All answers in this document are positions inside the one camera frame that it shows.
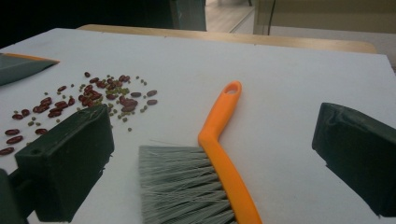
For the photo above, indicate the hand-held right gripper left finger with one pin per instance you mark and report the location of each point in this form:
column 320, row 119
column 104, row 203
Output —
column 68, row 161

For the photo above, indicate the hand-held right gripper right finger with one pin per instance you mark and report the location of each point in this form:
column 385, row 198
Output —
column 361, row 155

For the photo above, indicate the pile of red and green beans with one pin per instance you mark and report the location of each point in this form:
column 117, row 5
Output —
column 128, row 102

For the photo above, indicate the grey dustpan with orange edge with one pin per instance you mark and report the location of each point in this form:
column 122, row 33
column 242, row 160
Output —
column 18, row 68

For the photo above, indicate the orange brush with grey bristles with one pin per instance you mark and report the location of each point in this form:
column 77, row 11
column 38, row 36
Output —
column 218, row 149

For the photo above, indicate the light wooden table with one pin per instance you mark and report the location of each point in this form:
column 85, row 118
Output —
column 218, row 37

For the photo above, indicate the dark grey cabinet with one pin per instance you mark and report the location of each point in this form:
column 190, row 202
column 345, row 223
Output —
column 188, row 14

